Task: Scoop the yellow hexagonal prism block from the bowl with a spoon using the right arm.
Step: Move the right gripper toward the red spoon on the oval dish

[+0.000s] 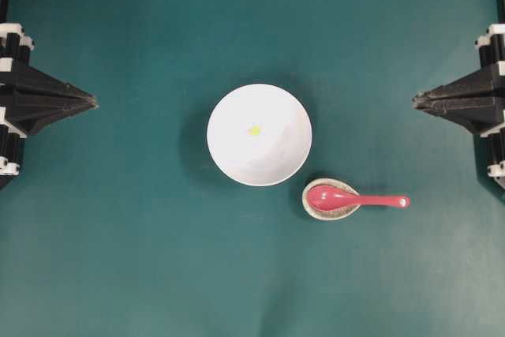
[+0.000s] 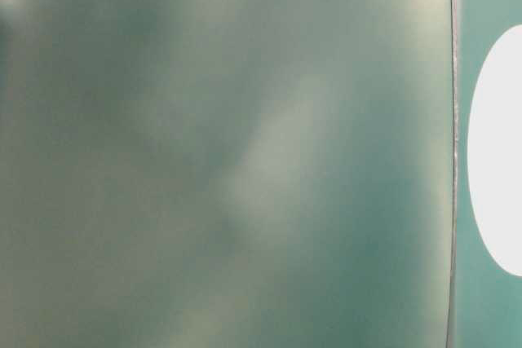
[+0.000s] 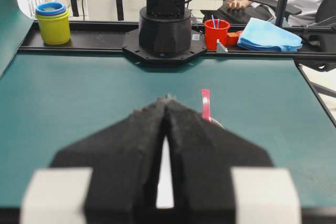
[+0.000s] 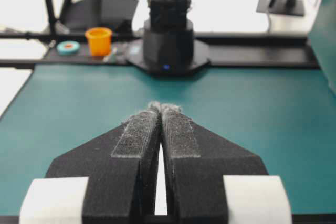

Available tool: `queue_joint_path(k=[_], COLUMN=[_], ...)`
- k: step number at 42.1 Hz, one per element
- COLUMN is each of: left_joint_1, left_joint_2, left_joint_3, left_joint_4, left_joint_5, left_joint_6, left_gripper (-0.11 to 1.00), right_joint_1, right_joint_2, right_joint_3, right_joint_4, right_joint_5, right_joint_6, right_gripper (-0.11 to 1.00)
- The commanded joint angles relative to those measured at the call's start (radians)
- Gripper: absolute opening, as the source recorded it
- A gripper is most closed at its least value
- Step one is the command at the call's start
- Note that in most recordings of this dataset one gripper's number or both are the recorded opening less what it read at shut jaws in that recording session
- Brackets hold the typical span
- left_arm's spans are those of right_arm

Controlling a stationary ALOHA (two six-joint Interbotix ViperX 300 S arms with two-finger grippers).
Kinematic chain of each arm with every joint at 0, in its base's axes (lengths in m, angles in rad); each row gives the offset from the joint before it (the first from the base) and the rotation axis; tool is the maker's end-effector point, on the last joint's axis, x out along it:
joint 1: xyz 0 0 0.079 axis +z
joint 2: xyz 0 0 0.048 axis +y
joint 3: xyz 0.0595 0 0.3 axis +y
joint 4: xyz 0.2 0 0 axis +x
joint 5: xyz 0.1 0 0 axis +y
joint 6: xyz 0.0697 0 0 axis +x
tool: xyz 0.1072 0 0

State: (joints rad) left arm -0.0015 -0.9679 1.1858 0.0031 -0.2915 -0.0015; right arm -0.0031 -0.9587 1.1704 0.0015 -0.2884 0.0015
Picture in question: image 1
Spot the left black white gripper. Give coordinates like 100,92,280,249
1,22,97,189

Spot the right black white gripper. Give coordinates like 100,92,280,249
412,24,504,189

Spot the white round bowl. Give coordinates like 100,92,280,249
206,84,312,186

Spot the crackle-glazed ceramic spoon rest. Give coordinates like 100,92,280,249
301,178,359,221

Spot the red plastic soup spoon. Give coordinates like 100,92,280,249
308,185,410,212

